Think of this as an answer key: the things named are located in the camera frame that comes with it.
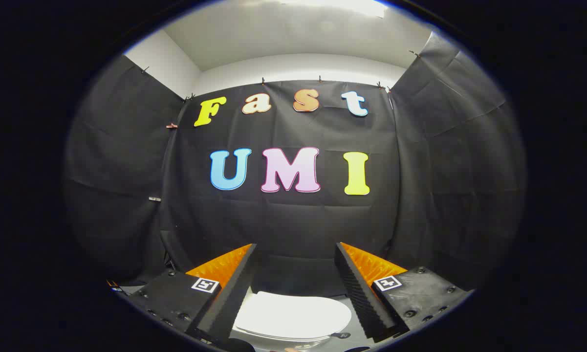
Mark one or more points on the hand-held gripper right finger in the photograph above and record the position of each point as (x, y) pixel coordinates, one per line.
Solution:
(357, 293)

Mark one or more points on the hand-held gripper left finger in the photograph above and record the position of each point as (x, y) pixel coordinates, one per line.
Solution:
(234, 293)

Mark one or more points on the black backdrop cloth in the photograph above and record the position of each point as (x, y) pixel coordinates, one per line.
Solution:
(293, 220)

